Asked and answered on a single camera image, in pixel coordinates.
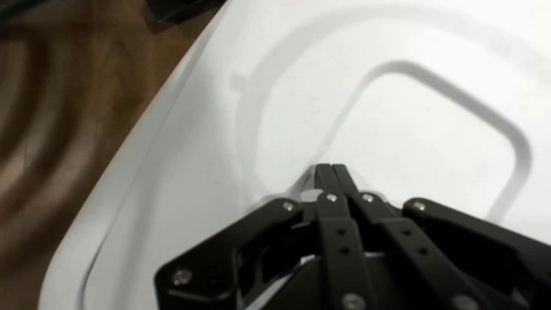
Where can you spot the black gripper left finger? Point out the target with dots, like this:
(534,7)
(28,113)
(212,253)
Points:
(229,258)

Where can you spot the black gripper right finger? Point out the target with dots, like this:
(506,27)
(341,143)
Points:
(458,246)

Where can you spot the white bin lid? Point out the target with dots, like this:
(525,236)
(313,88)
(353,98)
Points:
(401,113)

